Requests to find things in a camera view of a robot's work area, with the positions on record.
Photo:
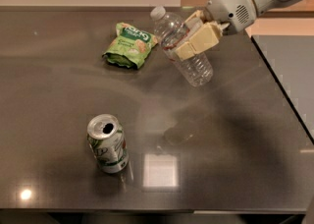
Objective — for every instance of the green white soda can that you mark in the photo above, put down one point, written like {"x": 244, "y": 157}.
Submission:
{"x": 106, "y": 138}

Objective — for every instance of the green chip bag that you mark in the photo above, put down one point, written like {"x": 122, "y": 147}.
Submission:
{"x": 131, "y": 46}

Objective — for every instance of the clear plastic water bottle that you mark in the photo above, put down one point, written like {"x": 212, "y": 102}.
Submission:
{"x": 173, "y": 34}

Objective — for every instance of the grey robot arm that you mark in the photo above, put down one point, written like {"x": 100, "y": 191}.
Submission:
{"x": 262, "y": 6}

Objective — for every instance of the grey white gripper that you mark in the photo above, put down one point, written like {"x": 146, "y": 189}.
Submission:
{"x": 229, "y": 3}

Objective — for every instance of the grey side table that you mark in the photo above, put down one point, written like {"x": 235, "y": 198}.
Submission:
{"x": 290, "y": 58}

